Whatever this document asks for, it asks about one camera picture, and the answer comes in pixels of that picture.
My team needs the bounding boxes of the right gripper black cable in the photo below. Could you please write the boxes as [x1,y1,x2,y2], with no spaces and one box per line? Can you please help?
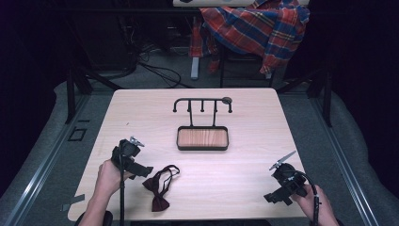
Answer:
[290,169,321,226]

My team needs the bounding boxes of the black metal stand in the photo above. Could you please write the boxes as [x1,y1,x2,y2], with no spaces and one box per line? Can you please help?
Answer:
[64,64,124,125]
[276,67,334,128]

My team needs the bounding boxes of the dark red bow tie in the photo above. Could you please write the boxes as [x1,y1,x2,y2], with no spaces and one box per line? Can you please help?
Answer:
[141,164,182,213]

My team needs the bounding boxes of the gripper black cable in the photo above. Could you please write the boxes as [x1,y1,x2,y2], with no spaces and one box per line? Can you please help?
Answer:
[290,169,321,226]
[118,142,126,226]

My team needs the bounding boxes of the person's right hand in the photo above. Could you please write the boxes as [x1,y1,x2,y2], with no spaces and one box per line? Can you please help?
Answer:
[291,184,331,218]

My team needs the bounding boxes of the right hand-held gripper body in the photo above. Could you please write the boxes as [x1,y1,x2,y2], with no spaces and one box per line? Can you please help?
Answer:
[263,162,309,207]

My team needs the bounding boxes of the black metal chair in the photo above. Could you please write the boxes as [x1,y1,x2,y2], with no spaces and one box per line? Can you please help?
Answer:
[218,43,275,89]

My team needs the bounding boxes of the red blue plaid shirt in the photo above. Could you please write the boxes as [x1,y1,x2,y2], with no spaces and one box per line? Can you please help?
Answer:
[188,0,311,75]

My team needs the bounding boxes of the black hook rack wooden base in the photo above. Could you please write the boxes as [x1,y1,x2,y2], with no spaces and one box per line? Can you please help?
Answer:
[171,96,233,152]

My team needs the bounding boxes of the white table leg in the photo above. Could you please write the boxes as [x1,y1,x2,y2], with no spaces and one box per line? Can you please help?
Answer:
[190,56,200,81]

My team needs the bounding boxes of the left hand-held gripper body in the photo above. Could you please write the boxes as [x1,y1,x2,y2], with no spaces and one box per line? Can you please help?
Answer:
[110,138,154,181]

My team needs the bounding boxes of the person's left hand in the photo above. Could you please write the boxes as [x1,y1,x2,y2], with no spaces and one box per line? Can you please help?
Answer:
[96,158,136,198]

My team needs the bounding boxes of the metal floor rail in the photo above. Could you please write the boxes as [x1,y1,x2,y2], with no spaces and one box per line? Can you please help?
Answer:
[309,93,380,226]
[3,93,92,226]

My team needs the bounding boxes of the black floor cables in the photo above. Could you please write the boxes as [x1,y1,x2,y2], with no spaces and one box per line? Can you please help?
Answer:
[119,18,192,89]

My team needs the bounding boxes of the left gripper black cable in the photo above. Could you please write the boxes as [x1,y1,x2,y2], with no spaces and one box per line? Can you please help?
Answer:
[118,142,126,226]

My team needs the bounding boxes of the grey tape strip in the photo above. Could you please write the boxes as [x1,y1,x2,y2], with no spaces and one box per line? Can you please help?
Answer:
[59,193,87,213]

